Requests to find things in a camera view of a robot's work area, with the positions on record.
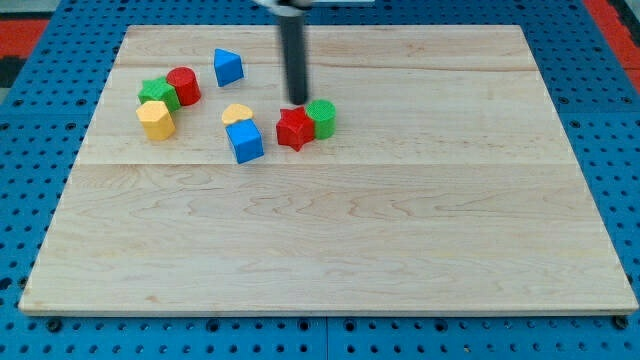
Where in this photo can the red star block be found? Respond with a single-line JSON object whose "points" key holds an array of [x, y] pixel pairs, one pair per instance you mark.
{"points": [[295, 128]]}

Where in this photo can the yellow hexagon block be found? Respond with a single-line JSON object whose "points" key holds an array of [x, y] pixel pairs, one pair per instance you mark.
{"points": [[156, 120]]}

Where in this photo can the green star block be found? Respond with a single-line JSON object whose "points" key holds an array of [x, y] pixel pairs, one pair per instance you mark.
{"points": [[159, 90]]}

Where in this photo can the green cylinder block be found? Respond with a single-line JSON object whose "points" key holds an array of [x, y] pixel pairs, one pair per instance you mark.
{"points": [[323, 113]]}

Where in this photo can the blue cube block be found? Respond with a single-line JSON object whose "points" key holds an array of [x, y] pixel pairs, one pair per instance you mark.
{"points": [[245, 140]]}

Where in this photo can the yellow heart block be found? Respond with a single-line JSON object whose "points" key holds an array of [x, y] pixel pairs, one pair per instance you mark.
{"points": [[236, 112]]}

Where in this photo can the light wooden board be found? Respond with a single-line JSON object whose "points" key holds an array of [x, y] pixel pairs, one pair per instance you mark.
{"points": [[448, 189]]}

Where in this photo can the blue triangular prism block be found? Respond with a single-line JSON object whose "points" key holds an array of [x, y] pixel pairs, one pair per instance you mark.
{"points": [[227, 66]]}

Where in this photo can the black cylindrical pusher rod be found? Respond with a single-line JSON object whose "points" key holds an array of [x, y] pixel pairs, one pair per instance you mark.
{"points": [[293, 44]]}

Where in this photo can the red cylinder block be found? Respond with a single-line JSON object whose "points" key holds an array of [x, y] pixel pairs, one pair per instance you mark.
{"points": [[185, 83]]}

